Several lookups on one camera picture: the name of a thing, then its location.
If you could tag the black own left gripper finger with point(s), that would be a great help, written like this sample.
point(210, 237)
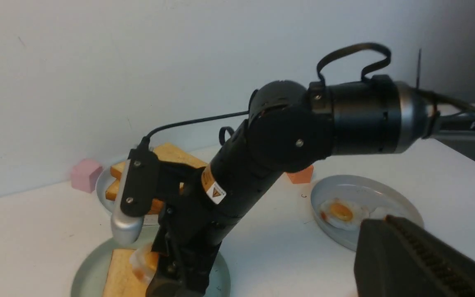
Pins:
point(397, 258)

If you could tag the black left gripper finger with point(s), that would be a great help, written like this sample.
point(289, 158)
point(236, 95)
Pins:
point(196, 263)
point(169, 259)

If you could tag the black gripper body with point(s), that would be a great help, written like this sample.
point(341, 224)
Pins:
point(203, 205)

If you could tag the fried egg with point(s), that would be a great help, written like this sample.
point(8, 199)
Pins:
point(343, 214)
point(144, 263)

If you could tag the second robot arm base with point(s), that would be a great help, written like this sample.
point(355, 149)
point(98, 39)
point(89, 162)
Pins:
point(456, 129)

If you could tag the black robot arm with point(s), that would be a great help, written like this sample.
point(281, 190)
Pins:
point(289, 128)

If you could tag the orange foam cube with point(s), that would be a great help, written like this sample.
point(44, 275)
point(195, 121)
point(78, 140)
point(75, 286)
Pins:
point(301, 177)

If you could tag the grey egg plate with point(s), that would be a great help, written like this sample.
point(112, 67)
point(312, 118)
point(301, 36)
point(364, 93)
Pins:
point(380, 199)

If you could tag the green empty plate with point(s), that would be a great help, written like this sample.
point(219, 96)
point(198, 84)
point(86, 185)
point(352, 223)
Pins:
point(90, 278)

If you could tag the grey bread plate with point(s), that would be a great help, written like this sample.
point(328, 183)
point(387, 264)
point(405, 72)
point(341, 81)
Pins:
point(103, 182)

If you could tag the pink foam cube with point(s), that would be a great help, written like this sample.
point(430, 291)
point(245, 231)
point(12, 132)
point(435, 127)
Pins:
point(84, 175)

